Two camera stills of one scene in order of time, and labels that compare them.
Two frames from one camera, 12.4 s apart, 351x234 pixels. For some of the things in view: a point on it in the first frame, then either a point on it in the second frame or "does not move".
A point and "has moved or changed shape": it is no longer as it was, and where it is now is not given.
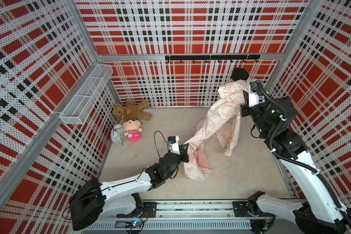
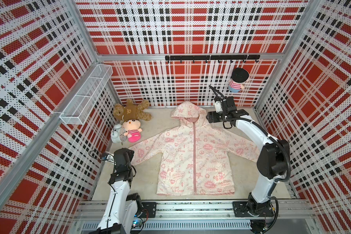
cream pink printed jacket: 223,125 has moved or changed shape
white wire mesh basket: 78,110 does not move
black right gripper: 245,108 to 213,117
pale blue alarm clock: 117,135 does not move
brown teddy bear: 131,111 does not move
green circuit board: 135,224 does not move
